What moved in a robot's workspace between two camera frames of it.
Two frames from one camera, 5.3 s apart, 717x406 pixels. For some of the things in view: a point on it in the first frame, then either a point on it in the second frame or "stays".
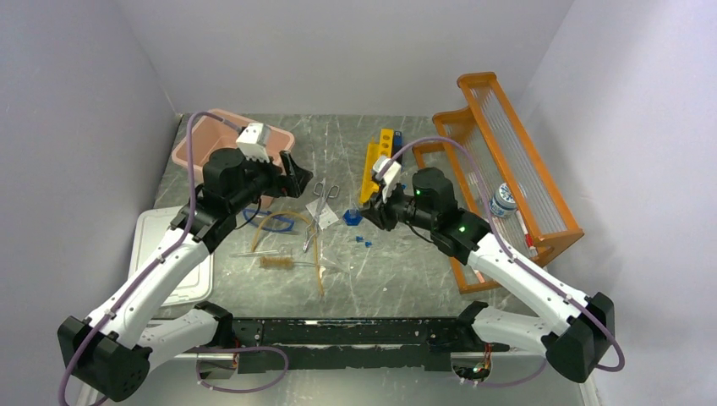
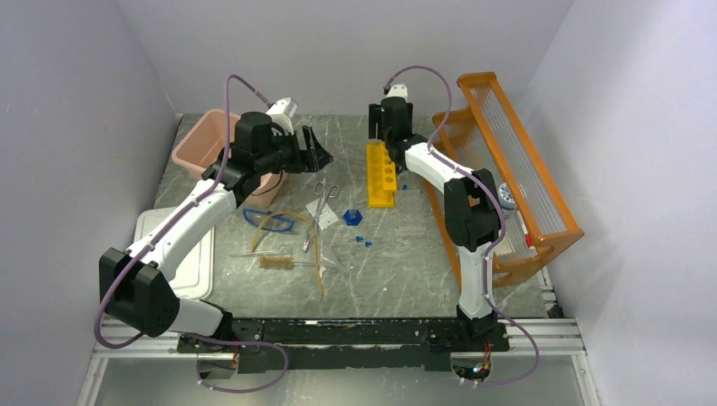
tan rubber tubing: x=315 y=239 stays
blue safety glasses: x=272 y=223 stays
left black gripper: x=292 y=183 → x=310 y=160
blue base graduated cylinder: x=353 y=216 stays
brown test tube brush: x=280 y=262 stays
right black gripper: x=381 y=218 → x=375 y=117
